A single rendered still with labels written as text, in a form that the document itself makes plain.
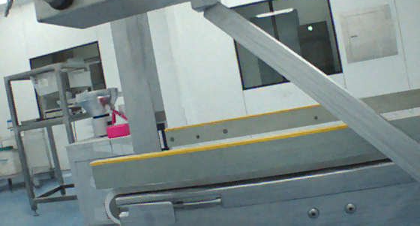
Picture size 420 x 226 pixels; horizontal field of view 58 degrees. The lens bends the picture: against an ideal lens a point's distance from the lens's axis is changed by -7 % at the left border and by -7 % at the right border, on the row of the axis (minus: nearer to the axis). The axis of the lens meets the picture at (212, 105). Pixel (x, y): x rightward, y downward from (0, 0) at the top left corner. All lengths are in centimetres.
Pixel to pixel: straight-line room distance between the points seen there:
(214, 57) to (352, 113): 529
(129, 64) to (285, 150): 43
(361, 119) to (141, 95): 50
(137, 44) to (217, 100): 487
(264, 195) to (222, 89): 517
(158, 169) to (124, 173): 4
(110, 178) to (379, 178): 30
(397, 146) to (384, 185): 11
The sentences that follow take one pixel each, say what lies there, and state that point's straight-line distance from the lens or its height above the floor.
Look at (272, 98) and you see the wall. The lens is 551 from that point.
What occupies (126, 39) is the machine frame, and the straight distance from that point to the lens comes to 78.
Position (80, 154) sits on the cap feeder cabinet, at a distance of 318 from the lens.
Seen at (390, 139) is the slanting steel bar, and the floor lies 95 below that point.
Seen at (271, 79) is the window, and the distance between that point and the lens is 551.
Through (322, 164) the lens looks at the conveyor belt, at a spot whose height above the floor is 91.
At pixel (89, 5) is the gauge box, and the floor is 113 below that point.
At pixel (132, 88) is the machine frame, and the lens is 77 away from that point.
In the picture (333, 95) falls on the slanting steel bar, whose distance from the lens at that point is 36.
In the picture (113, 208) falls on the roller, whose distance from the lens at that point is 51.
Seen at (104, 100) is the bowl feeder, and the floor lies 104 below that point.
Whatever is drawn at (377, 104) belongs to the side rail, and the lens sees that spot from 70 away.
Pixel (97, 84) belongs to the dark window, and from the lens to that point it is 625.
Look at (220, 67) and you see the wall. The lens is 559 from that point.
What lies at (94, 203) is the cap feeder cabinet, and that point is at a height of 28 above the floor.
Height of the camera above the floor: 102
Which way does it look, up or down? 3 degrees down
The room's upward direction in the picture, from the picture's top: 11 degrees counter-clockwise
